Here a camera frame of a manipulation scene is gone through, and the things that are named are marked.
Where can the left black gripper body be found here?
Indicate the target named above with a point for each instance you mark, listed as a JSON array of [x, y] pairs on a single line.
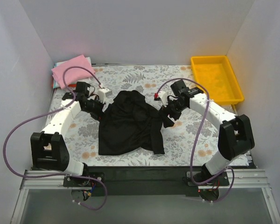
[[98, 110]]

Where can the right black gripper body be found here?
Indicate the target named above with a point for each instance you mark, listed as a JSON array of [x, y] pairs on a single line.
[[169, 112]]

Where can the black t-shirt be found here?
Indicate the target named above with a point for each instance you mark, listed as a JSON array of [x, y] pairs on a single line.
[[130, 123]]

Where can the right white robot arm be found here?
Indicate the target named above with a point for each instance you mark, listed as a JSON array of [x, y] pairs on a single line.
[[235, 132]]

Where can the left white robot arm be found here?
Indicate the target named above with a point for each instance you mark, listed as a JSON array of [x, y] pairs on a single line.
[[49, 150]]

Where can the pink folded t-shirt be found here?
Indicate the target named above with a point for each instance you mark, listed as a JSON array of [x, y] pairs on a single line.
[[75, 74]]

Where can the teal folded t-shirt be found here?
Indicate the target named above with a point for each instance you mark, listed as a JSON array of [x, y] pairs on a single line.
[[54, 83]]

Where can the yellow plastic tray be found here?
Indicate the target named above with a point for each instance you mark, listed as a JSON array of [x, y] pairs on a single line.
[[215, 73]]

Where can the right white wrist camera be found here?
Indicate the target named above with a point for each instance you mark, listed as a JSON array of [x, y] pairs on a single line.
[[161, 96]]

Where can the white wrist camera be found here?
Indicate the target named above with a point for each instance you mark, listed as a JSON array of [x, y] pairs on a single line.
[[161, 96], [103, 94]]

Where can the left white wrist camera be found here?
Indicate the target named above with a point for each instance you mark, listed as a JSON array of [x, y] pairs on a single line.
[[103, 94]]

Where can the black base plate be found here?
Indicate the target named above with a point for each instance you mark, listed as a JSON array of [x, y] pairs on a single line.
[[196, 174]]

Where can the aluminium frame rail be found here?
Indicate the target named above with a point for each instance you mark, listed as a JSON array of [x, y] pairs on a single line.
[[243, 178]]

